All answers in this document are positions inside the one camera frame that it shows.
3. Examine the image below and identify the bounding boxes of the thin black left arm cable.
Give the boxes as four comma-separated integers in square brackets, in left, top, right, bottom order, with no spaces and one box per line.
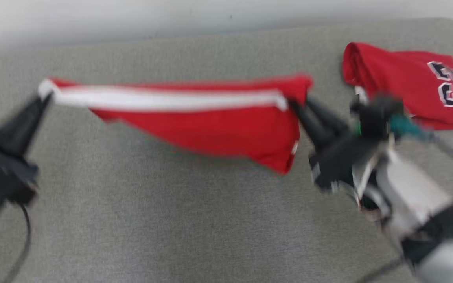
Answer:
[2,204,33,283]

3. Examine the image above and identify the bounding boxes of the grey fabric sofa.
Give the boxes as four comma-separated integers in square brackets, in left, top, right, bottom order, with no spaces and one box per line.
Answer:
[0,18,453,283]

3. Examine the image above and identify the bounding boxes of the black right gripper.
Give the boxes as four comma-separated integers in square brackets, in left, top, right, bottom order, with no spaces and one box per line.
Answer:
[289,98,386,191]

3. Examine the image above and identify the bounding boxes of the red jersey with number 23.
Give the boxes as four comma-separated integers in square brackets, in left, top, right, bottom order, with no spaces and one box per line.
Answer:
[343,42,453,130]

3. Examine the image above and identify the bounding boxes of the red shorts with white stripe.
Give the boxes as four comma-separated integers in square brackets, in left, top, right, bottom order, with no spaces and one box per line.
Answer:
[38,74,313,176]

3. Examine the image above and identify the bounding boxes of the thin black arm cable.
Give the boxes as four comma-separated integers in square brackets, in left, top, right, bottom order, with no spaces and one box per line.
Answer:
[354,257,406,283]
[2,204,33,283]

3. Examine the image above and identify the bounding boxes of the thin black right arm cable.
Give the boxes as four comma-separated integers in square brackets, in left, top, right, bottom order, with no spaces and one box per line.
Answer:
[354,257,406,283]

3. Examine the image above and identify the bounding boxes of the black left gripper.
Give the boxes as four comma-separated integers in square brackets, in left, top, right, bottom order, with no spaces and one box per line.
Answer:
[0,94,52,205]

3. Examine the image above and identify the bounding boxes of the black cable with teal plug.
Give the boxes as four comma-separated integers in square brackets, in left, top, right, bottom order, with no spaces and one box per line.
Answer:
[390,114,453,169]

